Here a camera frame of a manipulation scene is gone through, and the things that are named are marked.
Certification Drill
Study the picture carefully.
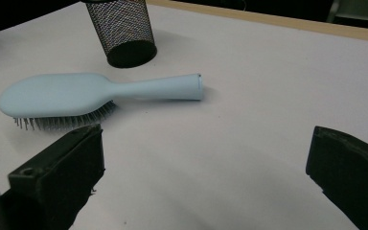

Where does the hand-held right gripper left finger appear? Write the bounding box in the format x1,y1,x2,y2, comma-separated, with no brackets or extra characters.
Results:
0,124,105,230

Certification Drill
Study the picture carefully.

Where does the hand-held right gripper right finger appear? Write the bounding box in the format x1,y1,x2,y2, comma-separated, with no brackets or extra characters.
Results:
305,126,368,230

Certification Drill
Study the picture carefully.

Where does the light blue hairbrush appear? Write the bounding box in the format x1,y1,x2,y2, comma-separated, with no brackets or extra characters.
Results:
0,72,204,131

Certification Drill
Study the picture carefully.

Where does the black mesh pen holder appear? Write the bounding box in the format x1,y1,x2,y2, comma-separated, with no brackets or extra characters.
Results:
80,0,158,69

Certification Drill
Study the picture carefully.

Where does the grey metal stand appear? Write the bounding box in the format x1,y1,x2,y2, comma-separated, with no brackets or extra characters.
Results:
325,0,368,24

